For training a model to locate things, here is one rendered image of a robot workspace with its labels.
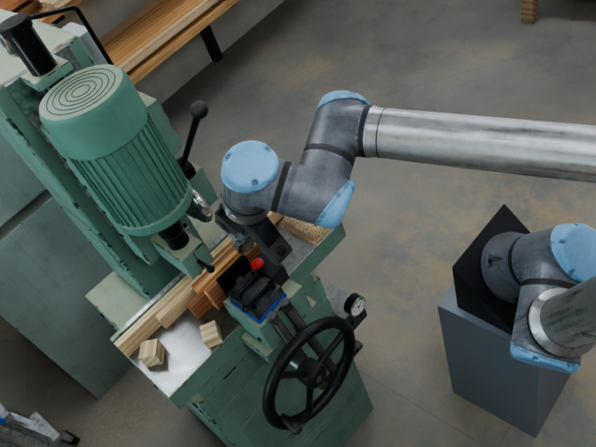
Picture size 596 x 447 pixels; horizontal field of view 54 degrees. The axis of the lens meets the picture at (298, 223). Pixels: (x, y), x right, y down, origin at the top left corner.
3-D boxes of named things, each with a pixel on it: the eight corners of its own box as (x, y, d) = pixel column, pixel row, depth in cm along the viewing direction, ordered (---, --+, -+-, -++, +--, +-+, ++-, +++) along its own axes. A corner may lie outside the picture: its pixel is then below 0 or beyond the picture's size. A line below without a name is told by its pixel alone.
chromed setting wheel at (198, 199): (214, 231, 151) (195, 199, 143) (186, 215, 159) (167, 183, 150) (222, 224, 152) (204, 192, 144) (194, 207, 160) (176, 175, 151)
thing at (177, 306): (166, 329, 141) (159, 320, 139) (161, 325, 143) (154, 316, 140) (314, 186, 161) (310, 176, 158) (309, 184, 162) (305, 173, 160)
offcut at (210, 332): (219, 326, 137) (214, 319, 135) (223, 341, 134) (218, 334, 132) (204, 333, 137) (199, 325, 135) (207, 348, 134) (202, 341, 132)
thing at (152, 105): (160, 166, 144) (131, 119, 134) (141, 155, 150) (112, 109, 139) (185, 145, 147) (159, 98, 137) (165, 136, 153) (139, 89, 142)
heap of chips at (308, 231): (315, 245, 146) (310, 235, 144) (278, 224, 155) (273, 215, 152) (337, 222, 150) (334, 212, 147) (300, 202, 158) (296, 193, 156)
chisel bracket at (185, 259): (196, 284, 137) (181, 262, 131) (163, 259, 146) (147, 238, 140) (218, 262, 140) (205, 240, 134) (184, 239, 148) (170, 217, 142)
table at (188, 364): (203, 435, 126) (192, 425, 122) (130, 363, 145) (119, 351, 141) (375, 249, 148) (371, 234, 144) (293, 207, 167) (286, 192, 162)
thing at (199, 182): (195, 219, 156) (176, 188, 148) (180, 210, 161) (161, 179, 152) (220, 197, 160) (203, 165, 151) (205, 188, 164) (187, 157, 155)
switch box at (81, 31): (105, 101, 138) (69, 43, 127) (86, 91, 144) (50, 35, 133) (126, 86, 140) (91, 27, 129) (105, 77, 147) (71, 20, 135)
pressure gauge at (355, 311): (355, 325, 162) (348, 309, 156) (345, 318, 164) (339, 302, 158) (369, 309, 164) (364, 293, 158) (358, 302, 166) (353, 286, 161)
